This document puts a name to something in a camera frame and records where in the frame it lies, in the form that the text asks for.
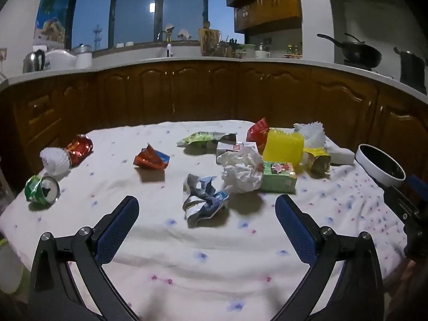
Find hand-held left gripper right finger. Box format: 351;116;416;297
275;194;385;321

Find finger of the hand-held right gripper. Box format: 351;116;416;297
383;186;418;223
406;175;428;194

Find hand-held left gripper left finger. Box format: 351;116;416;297
28;196;140;321

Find white rimmed black bin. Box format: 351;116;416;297
355;144;406;188

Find green juice carton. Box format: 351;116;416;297
261;161;298;193

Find red snack packet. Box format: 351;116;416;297
246;118;270;154

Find green drink pouch white cap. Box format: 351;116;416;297
177;131;237;149

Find yellow snack packet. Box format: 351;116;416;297
303;147;331;174

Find white tissue pack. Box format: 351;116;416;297
324;137;355;166

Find crumpled white paper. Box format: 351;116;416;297
217;146;265;194

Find red and blue wrapper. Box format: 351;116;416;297
133;143;171;169

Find yellow plastic container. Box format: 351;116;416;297
262;128;305;169

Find crushed green can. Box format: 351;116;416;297
24;175;61;204

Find shiny red wrapper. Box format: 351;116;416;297
66;134;94;167

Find crumpled blue white wrapper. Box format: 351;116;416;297
182;174;231;224

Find white pleated paper liner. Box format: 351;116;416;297
293;121;326;149
39;147;71;178

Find white dotted tablecloth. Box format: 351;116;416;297
0;119;410;321

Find small white red carton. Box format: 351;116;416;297
216;141;258;158

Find black cooking pot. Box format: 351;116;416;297
394;47;427;86

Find black gas stove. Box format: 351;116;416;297
344;59;395;79

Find black wok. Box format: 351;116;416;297
317;33;382;69

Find brown wooden lower cabinets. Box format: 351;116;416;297
0;62;428;188

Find steel pot with lid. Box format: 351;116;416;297
70;43;92;69

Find white rice cooker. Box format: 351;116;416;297
45;49;77;71

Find white kitchen counter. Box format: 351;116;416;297
0;55;428;95

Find steel electric kettle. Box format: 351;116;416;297
23;49;45;73

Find kitchen faucet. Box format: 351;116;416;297
157;31;174;57

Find wooden cutting board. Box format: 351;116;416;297
199;28;221;57

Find window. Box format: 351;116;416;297
67;0;236;51

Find blue wall poster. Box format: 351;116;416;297
35;0;70;44

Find brown wooden wall cupboard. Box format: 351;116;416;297
226;0;303;34

